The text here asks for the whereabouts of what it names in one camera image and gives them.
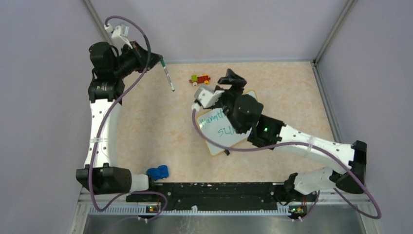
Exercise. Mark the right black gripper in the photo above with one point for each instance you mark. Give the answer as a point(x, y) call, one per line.
point(238, 83)

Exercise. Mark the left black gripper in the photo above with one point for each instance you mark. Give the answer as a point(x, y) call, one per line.
point(145, 62)

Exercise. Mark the green white marker pen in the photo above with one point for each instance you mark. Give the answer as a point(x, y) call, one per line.
point(167, 74)

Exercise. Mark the yellow framed whiteboard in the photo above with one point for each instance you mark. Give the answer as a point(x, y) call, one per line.
point(216, 127)

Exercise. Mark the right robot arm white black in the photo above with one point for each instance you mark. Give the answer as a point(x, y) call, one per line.
point(344, 164)

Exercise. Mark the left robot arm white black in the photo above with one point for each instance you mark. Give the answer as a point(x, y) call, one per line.
point(101, 173)

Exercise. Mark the blue toy car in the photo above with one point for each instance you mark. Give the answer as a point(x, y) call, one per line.
point(158, 173)

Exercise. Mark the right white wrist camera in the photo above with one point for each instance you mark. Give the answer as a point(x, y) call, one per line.
point(205, 97)

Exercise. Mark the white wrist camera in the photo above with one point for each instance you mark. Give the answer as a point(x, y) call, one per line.
point(205, 97)
point(119, 35)

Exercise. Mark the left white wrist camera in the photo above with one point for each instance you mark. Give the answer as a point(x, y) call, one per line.
point(119, 35)

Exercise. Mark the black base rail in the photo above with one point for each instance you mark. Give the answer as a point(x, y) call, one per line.
point(242, 196)

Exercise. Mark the white slotted cable duct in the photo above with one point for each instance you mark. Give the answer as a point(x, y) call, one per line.
point(142, 210)

